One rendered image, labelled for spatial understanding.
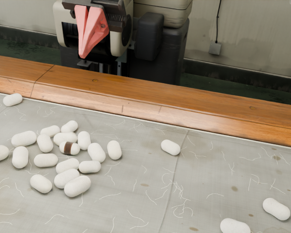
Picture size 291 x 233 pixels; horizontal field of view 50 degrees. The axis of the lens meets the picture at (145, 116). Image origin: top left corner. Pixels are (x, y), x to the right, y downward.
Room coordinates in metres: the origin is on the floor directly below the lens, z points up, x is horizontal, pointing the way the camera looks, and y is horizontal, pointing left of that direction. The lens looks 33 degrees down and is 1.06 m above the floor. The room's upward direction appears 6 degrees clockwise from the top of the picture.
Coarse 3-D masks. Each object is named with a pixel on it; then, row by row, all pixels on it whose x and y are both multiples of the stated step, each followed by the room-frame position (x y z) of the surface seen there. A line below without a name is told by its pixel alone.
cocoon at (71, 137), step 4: (68, 132) 0.39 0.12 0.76; (72, 132) 0.39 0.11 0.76; (56, 136) 0.38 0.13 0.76; (60, 136) 0.38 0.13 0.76; (64, 136) 0.38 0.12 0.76; (68, 136) 0.38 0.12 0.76; (72, 136) 0.39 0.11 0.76; (76, 136) 0.39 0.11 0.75; (56, 140) 0.38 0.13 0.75; (60, 140) 0.38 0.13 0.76; (64, 140) 0.38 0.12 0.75; (68, 140) 0.38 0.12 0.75; (72, 140) 0.38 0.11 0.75; (76, 140) 0.39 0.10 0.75; (56, 144) 0.38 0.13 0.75
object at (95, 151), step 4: (92, 144) 0.37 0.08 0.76; (96, 144) 0.37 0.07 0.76; (88, 148) 0.36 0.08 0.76; (92, 148) 0.36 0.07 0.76; (96, 148) 0.36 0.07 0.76; (100, 148) 0.36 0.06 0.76; (88, 152) 0.36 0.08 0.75; (92, 152) 0.35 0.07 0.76; (96, 152) 0.35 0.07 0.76; (100, 152) 0.35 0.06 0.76; (104, 152) 0.36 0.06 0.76; (92, 156) 0.35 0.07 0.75; (96, 156) 0.35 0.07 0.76; (100, 156) 0.35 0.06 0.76; (104, 156) 0.35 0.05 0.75; (100, 160) 0.35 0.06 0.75
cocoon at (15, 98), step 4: (8, 96) 0.48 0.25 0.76; (12, 96) 0.49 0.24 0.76; (16, 96) 0.49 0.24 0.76; (20, 96) 0.49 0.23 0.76; (4, 100) 0.48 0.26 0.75; (8, 100) 0.48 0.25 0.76; (12, 100) 0.48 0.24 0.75; (16, 100) 0.48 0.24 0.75; (20, 100) 0.49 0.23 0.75; (8, 104) 0.47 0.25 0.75; (12, 104) 0.48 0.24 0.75
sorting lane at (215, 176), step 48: (0, 96) 0.51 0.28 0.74; (0, 144) 0.37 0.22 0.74; (144, 144) 0.41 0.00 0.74; (192, 144) 0.42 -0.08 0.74; (240, 144) 0.43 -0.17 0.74; (0, 192) 0.28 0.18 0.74; (48, 192) 0.29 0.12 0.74; (96, 192) 0.29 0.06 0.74; (144, 192) 0.30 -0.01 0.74; (192, 192) 0.31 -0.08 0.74; (240, 192) 0.32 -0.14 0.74; (288, 192) 0.33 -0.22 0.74
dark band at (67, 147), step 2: (66, 142) 0.37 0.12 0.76; (68, 142) 0.37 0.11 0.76; (70, 142) 0.37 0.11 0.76; (72, 142) 0.37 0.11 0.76; (66, 144) 0.37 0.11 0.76; (68, 144) 0.37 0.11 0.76; (70, 144) 0.37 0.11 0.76; (72, 144) 0.37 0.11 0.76; (64, 146) 0.36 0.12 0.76; (66, 146) 0.36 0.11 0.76; (68, 146) 0.36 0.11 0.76; (70, 146) 0.36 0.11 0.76; (64, 148) 0.36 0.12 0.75; (66, 148) 0.36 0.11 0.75; (68, 148) 0.36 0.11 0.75; (70, 148) 0.36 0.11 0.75; (64, 150) 0.36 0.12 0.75; (66, 150) 0.36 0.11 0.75; (68, 150) 0.36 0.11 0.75; (70, 150) 0.36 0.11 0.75; (64, 152) 0.36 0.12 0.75; (66, 152) 0.36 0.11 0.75; (68, 152) 0.36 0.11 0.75; (70, 152) 0.36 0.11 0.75
